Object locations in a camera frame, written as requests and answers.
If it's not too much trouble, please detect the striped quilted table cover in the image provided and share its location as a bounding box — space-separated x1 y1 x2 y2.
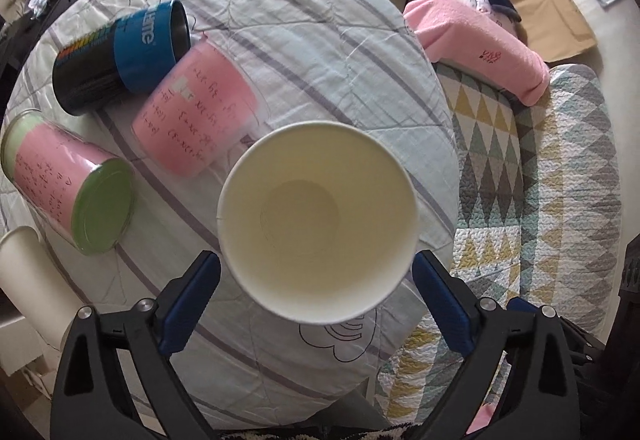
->
0 0 458 421

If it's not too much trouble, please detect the blue black metal mug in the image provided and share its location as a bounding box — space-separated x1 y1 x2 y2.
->
52 0 190 117

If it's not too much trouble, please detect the brown cardboard sheet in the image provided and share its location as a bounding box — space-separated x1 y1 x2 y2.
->
505 0 598 63

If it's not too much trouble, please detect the black cabinet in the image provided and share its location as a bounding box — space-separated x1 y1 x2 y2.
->
0 0 91 88

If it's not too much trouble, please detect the narrow white paper cup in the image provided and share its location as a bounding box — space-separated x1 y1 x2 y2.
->
0 226 83 363

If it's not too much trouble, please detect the pink cup with green base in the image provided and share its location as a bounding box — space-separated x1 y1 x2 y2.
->
0 107 135 256

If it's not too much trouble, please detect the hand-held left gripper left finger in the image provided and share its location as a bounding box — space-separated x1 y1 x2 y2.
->
50 250 222 440

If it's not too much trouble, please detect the pink folded towel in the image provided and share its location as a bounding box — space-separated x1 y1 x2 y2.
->
403 0 551 108

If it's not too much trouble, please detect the triangle patterned quilted mat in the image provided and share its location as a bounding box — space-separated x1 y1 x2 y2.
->
375 62 623 428

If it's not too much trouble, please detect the wide white paper cup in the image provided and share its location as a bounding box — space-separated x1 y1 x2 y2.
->
216 121 420 326

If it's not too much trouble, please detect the clear cup with pink paper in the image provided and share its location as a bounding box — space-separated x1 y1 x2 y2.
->
131 32 261 179

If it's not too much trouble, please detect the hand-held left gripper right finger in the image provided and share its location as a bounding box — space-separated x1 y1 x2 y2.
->
411 249 586 440

